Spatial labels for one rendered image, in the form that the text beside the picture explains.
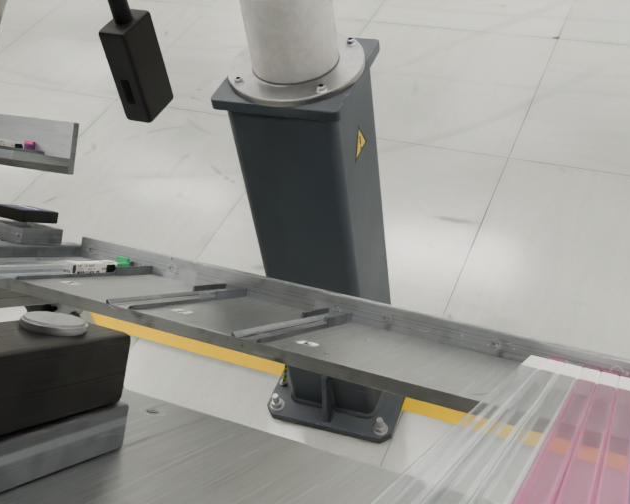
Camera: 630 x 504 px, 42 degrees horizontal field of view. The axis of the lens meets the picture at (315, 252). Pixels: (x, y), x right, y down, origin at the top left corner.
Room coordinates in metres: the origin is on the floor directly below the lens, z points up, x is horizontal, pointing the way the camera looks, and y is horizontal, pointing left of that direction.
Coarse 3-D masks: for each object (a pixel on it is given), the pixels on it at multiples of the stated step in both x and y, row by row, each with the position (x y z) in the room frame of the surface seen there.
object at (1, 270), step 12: (0, 264) 0.49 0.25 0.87; (12, 264) 0.50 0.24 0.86; (24, 264) 0.51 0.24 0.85; (36, 264) 0.52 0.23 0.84; (48, 264) 0.53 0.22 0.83; (60, 264) 0.54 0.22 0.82; (72, 264) 0.55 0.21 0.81; (120, 264) 0.59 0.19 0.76; (0, 276) 0.49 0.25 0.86; (12, 276) 0.49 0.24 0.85
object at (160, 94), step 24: (120, 24) 0.32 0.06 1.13; (144, 24) 0.33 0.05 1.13; (120, 48) 0.31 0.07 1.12; (144, 48) 0.32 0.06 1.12; (120, 72) 0.32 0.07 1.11; (144, 72) 0.32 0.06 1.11; (120, 96) 0.32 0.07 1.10; (144, 96) 0.31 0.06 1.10; (168, 96) 0.33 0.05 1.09; (144, 120) 0.31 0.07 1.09
